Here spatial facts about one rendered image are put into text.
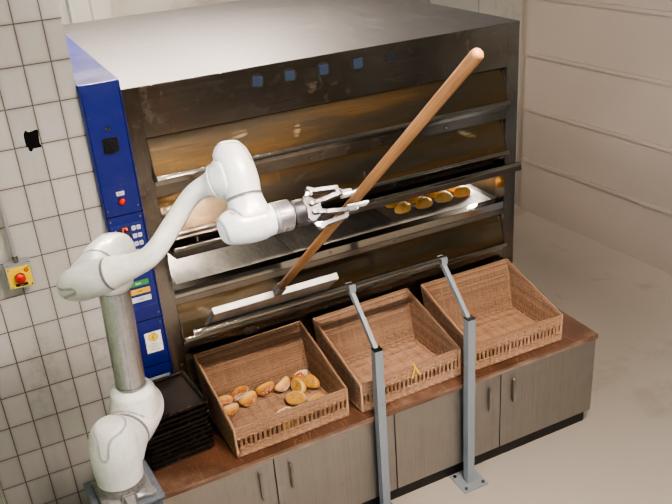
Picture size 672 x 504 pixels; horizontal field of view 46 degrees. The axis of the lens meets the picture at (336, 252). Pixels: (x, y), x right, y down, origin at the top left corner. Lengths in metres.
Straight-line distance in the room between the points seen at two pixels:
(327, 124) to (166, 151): 0.74
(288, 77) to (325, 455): 1.67
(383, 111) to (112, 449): 1.97
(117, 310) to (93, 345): 1.02
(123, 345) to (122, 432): 0.28
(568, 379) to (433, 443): 0.83
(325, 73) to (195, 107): 0.60
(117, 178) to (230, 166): 1.21
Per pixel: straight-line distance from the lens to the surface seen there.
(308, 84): 3.56
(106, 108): 3.28
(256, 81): 3.46
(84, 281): 2.43
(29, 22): 3.22
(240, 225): 2.17
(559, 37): 6.57
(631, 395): 4.94
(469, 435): 4.04
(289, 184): 3.65
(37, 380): 3.70
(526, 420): 4.32
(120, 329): 2.69
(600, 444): 4.55
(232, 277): 3.70
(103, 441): 2.70
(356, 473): 3.85
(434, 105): 1.84
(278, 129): 3.56
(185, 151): 3.44
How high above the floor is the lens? 2.83
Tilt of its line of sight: 26 degrees down
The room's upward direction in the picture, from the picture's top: 4 degrees counter-clockwise
